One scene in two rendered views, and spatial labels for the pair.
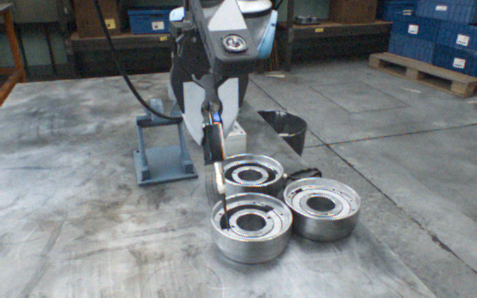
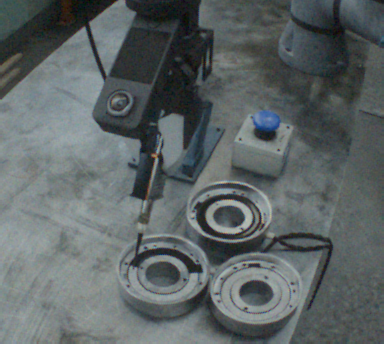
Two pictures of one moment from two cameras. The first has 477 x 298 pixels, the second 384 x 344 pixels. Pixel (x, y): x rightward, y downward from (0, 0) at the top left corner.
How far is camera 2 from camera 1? 0.35 m
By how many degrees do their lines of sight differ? 34
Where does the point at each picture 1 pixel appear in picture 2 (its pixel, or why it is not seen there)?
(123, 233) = (71, 212)
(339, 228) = (239, 328)
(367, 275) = not seen: outside the picture
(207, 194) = (179, 212)
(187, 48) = not seen: hidden behind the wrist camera
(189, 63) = not seen: hidden behind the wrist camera
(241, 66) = (118, 131)
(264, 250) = (143, 307)
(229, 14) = (147, 58)
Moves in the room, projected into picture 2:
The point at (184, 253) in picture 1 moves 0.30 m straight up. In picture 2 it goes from (96, 263) to (70, 44)
